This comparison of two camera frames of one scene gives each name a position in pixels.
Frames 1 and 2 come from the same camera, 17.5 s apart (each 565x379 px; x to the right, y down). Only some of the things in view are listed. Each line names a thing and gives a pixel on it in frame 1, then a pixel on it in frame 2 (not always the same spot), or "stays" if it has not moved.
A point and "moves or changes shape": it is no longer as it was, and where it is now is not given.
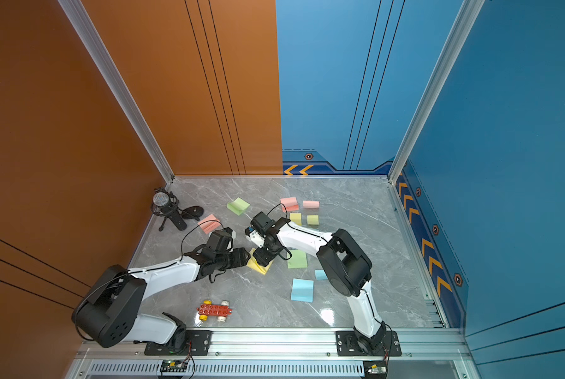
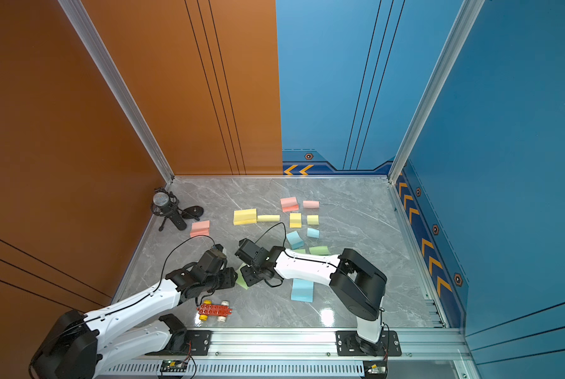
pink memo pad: [209, 223] to [200, 228]
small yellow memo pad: [296, 218] stays
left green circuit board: [173, 365] stays
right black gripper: [262, 258] to [248, 280]
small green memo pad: [237, 206] to [241, 281]
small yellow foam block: [312, 219] stays
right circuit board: [375, 369] stays
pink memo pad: [291, 204] stays
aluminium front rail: [278, 354] stays
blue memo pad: [302, 290] stays
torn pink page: [311, 204] stays
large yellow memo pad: [253, 264] moves or changes shape
